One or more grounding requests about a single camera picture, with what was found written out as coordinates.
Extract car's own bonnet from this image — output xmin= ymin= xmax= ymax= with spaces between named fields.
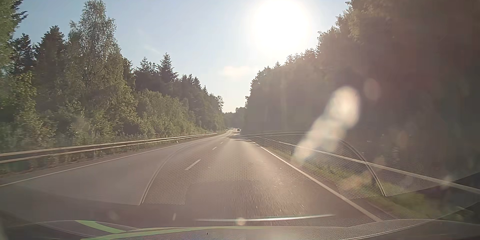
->
xmin=0 ymin=218 xmax=480 ymax=240

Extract grey asphalt road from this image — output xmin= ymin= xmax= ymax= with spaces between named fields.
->
xmin=0 ymin=130 xmax=398 ymax=227

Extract wood of dark trees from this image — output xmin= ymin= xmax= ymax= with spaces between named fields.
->
xmin=224 ymin=0 xmax=480 ymax=180

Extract metal guard rail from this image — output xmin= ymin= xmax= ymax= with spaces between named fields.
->
xmin=0 ymin=132 xmax=218 ymax=165
xmin=240 ymin=132 xmax=480 ymax=195

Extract wood of green trees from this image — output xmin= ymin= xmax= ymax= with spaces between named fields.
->
xmin=0 ymin=0 xmax=226 ymax=154

